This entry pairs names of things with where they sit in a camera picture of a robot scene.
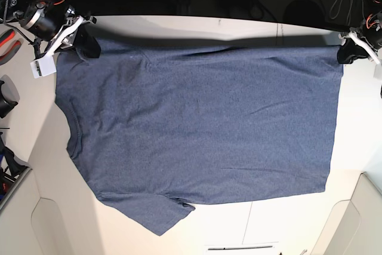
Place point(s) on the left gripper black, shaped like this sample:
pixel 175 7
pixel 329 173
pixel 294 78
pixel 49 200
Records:
pixel 363 42

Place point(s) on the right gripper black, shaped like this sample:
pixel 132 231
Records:
pixel 49 22

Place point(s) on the blue grey t-shirt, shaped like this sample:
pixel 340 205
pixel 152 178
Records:
pixel 155 131

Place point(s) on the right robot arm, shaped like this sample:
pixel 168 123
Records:
pixel 13 10

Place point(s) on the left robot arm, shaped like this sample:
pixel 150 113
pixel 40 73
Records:
pixel 361 9

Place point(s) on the black round object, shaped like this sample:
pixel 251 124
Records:
pixel 9 96

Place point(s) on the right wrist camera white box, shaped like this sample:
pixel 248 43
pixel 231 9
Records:
pixel 43 67

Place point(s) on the red handled pliers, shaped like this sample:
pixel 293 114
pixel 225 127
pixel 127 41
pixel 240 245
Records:
pixel 11 44

